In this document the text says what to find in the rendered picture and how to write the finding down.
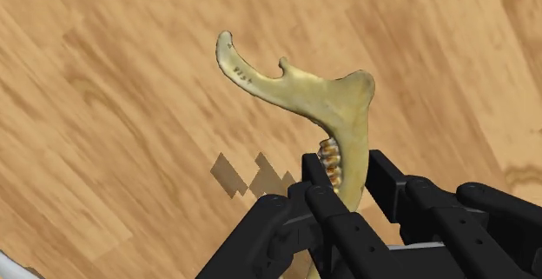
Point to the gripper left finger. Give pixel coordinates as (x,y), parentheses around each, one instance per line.
(338,227)

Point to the yellowish jawbone with teeth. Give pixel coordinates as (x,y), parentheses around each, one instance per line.
(334,104)

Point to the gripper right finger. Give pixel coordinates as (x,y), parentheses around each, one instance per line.
(444,223)

